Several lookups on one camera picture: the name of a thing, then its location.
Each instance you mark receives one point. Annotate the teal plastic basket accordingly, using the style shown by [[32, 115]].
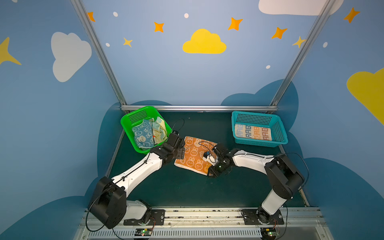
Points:
[[273, 122]]

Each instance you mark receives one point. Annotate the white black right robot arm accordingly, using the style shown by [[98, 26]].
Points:
[[284, 177]]

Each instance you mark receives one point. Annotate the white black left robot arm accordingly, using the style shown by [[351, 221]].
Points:
[[109, 202]]

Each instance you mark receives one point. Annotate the blue bunny print towel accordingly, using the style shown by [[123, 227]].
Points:
[[143, 135]]

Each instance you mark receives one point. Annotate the orange bunny print towel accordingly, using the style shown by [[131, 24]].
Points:
[[193, 160]]

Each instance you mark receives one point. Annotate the left aluminium frame post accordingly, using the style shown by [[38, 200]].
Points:
[[88, 26]]

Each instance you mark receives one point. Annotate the right controller circuit board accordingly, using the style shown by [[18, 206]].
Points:
[[268, 234]]

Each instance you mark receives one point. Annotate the aluminium frame post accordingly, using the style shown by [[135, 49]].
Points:
[[88, 26], [304, 50]]

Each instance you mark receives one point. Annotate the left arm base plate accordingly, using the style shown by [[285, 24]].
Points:
[[151, 217]]

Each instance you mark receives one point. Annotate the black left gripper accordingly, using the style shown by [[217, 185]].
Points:
[[178, 144]]

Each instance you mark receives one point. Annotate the controller circuit board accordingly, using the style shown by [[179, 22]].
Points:
[[268, 234], [143, 233]]

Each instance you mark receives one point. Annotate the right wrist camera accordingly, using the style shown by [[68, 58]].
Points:
[[208, 157]]

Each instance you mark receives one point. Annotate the green plastic basket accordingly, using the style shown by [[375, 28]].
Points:
[[136, 118]]

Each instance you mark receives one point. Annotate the horizontal aluminium frame bar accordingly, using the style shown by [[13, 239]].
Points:
[[166, 108]]

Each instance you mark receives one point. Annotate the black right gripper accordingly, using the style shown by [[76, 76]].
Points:
[[216, 151]]

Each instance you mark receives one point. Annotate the teal yellow patterned towel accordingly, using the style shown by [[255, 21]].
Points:
[[159, 130]]

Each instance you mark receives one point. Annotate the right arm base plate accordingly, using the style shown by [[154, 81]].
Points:
[[261, 217]]

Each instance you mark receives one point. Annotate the left controller circuit board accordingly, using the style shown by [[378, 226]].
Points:
[[143, 233]]

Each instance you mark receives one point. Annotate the rabbit letter print towel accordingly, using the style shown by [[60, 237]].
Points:
[[253, 132]]

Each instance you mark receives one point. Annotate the right aluminium frame post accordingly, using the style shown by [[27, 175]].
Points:
[[304, 50]]

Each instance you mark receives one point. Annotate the aluminium mounting rail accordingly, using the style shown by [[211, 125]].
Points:
[[213, 224]]

